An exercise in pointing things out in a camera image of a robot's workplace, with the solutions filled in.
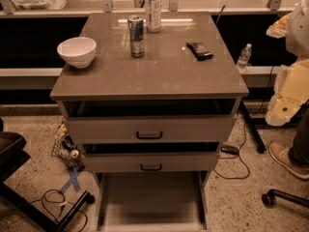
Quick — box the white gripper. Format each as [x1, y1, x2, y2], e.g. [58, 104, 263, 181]
[266, 59, 309, 127]

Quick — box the redbull can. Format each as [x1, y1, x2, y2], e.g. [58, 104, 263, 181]
[127, 14, 144, 58]

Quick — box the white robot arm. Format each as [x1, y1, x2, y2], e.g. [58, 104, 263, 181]
[266, 0, 309, 127]

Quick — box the grey drawer cabinet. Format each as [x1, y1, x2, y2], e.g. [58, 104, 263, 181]
[49, 11, 250, 232]

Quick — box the open bottom drawer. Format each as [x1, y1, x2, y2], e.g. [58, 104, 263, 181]
[95, 172, 209, 232]

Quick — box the small water bottle on ledge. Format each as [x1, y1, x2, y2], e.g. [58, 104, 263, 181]
[236, 43, 252, 73]

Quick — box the tan shoe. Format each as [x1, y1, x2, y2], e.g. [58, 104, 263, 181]
[269, 142, 309, 180]

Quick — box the dark trouser leg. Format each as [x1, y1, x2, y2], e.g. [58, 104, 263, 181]
[289, 110, 309, 168]

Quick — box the black table leg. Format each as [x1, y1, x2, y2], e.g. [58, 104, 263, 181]
[239, 101, 267, 154]

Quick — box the black power adapter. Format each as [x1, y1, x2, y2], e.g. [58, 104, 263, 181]
[221, 145, 239, 156]

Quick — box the dark snack bar wrapper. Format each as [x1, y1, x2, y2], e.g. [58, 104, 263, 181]
[186, 42, 213, 61]

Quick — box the black chair base wheel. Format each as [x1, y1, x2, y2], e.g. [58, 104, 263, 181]
[262, 188, 309, 208]

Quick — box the clear plastic water bottle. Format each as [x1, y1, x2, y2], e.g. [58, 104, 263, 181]
[145, 0, 161, 33]

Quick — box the white ceramic bowl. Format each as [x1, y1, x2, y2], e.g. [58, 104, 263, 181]
[57, 37, 97, 69]

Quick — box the blue tape cross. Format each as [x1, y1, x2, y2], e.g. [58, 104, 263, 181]
[60, 166, 83, 193]

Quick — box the black stand left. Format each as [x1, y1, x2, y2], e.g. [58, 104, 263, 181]
[0, 116, 98, 232]

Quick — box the middle drawer with handle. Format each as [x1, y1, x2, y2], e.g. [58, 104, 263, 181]
[82, 152, 218, 173]

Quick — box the drawer with handle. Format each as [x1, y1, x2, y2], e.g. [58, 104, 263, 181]
[82, 152, 218, 173]
[64, 116, 236, 144]

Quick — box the top drawer with handle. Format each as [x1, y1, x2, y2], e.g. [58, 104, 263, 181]
[64, 116, 236, 144]

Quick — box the wire basket with cans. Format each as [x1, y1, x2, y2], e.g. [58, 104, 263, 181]
[51, 124, 83, 167]

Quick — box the black cable on floor left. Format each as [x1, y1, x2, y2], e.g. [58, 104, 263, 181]
[29, 188, 89, 232]

